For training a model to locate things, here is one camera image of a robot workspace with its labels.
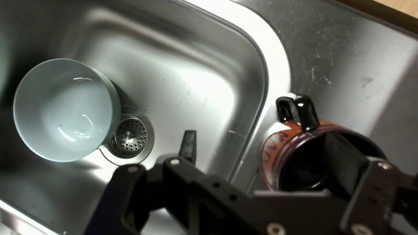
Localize metal sink drain strainer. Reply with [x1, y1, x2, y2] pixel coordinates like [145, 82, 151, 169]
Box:
[106, 113, 154, 161]

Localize stainless steel sink basin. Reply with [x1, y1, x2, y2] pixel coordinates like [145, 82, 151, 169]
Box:
[0, 0, 290, 235]

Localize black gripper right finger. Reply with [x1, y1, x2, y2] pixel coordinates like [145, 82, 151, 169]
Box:
[322, 131, 367, 199]

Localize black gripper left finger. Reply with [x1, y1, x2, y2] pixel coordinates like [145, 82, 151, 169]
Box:
[179, 130, 197, 164]

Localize pale blue bowl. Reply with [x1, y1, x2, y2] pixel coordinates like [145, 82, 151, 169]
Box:
[13, 58, 121, 161]

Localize brown ceramic mug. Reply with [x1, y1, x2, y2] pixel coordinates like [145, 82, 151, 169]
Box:
[260, 94, 384, 190]

